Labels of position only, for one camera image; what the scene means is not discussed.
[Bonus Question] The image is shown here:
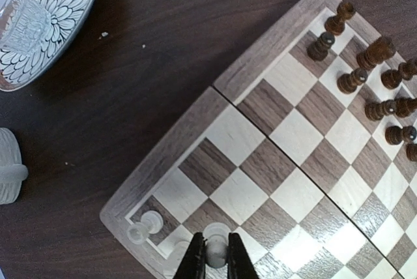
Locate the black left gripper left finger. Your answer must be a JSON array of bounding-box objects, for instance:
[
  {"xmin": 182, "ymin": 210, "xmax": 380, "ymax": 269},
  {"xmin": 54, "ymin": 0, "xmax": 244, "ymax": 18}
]
[{"xmin": 173, "ymin": 232, "xmax": 206, "ymax": 279}]

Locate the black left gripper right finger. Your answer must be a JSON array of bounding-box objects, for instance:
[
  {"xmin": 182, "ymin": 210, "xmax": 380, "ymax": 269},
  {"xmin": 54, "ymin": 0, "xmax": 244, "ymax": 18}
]
[{"xmin": 227, "ymin": 233, "xmax": 259, "ymax": 279}]

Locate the white chess rook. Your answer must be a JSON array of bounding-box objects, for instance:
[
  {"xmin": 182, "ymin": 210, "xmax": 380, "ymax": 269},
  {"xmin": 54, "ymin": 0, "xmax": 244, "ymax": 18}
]
[{"xmin": 126, "ymin": 211, "xmax": 164, "ymax": 245}]

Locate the wooden chess board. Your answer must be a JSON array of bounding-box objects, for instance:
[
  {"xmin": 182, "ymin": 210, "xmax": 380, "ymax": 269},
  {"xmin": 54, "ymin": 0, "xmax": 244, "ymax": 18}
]
[{"xmin": 100, "ymin": 0, "xmax": 416, "ymax": 278}]

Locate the dark chess pawn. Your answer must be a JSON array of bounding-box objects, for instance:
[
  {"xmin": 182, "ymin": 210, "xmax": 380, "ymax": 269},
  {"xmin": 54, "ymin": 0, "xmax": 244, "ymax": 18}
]
[{"xmin": 307, "ymin": 31, "xmax": 336, "ymax": 61}]

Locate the dark chess pieces row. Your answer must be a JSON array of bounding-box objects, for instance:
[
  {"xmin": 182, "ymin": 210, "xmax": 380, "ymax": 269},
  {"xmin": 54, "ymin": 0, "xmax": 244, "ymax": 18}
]
[{"xmin": 336, "ymin": 36, "xmax": 416, "ymax": 158}]

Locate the dark chess piece corner rook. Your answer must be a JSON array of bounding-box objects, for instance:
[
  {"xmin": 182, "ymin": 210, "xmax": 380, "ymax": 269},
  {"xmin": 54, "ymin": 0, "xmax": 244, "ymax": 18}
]
[{"xmin": 324, "ymin": 1, "xmax": 356, "ymax": 36}]

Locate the cream ceramic mug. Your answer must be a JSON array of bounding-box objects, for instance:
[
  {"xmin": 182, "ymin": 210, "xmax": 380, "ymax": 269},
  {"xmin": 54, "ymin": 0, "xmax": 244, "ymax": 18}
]
[{"xmin": 1, "ymin": 128, "xmax": 29, "ymax": 205}]

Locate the clear drinking glass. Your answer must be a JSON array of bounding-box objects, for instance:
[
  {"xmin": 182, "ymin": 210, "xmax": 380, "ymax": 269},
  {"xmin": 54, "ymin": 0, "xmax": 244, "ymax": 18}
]
[{"xmin": 1, "ymin": 0, "xmax": 51, "ymax": 56}]

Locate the patterned brown rim plate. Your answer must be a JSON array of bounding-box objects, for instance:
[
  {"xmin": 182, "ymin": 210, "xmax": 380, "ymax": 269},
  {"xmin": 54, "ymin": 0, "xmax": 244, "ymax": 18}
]
[{"xmin": 1, "ymin": 0, "xmax": 94, "ymax": 92}]

